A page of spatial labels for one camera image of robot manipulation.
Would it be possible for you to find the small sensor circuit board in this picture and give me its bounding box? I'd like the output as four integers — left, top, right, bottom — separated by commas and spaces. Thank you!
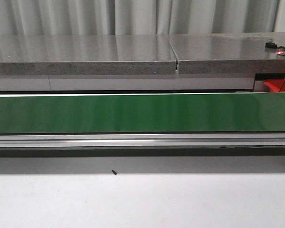
265, 42, 285, 56

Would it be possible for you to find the red plastic tray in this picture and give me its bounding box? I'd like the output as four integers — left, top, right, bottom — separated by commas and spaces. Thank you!
264, 79, 285, 93

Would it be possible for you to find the aluminium conveyor frame rail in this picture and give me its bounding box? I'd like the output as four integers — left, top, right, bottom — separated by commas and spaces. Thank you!
0, 133, 285, 148

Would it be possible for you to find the white pleated curtain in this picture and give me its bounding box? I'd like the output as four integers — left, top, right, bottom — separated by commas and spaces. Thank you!
0, 0, 285, 35

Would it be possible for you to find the grey stone countertop slab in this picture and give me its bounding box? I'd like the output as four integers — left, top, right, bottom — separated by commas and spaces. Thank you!
0, 32, 285, 76

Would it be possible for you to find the green conveyor belt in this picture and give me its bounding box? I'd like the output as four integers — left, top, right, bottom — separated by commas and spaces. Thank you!
0, 93, 285, 134

